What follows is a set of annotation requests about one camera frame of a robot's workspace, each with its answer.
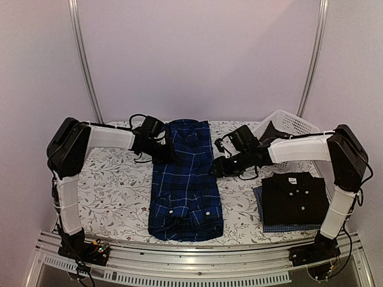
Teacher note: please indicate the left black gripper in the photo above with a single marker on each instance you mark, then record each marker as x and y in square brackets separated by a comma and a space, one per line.
[169, 156]

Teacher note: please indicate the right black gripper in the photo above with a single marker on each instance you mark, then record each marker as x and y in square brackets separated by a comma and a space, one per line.
[221, 169]

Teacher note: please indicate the blue plaid long sleeve shirt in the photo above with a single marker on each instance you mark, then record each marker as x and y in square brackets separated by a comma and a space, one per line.
[185, 203]

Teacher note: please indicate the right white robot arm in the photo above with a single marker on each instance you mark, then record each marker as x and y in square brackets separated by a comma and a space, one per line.
[339, 147]

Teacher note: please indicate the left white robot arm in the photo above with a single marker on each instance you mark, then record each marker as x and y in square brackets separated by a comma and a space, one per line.
[74, 140]

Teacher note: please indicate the folded blue checked shirt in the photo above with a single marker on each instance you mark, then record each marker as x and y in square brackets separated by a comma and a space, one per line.
[279, 228]

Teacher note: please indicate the floral tablecloth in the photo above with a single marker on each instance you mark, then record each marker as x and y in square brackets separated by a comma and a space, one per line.
[114, 197]

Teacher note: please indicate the black shirt in basket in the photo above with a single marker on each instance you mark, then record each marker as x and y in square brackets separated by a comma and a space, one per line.
[271, 133]

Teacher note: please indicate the folded black shirt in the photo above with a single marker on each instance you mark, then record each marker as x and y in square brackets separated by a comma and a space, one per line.
[294, 199]

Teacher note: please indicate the white plastic basket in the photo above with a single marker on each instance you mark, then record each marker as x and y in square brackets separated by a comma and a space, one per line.
[291, 124]

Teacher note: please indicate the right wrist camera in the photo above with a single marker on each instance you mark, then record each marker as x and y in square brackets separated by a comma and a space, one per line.
[219, 143]

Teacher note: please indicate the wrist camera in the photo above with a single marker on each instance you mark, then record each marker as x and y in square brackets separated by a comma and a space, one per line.
[164, 136]
[219, 143]

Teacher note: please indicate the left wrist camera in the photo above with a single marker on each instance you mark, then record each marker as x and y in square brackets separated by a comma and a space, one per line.
[164, 136]

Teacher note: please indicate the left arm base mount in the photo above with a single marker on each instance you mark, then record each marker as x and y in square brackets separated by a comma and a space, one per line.
[75, 247]

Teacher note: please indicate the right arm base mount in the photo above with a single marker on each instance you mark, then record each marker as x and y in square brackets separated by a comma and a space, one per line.
[323, 252]

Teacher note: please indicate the aluminium front rail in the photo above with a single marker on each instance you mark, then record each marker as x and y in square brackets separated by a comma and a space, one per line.
[144, 264]

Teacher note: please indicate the left aluminium post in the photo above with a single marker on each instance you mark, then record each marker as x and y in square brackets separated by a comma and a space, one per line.
[84, 63]

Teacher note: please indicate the aluminium post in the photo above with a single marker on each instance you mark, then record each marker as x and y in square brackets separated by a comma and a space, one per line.
[84, 63]
[315, 55]

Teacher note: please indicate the right aluminium post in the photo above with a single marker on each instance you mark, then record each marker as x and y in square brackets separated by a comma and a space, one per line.
[315, 55]

